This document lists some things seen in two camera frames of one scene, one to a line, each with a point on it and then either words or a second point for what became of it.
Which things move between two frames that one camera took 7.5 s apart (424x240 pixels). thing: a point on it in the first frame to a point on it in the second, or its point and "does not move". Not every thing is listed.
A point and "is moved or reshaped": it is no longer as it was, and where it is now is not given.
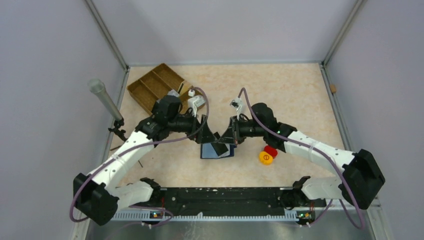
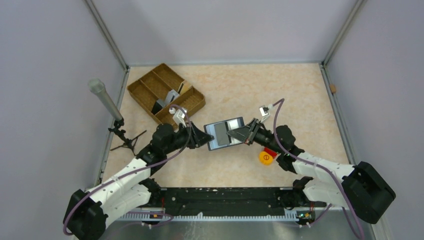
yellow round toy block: (265, 158) does not move
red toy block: (272, 151) does not move
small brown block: (333, 88) does not move
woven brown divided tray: (157, 84) does not move
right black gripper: (230, 136) to (247, 134)
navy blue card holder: (208, 152) is moved or reshaped
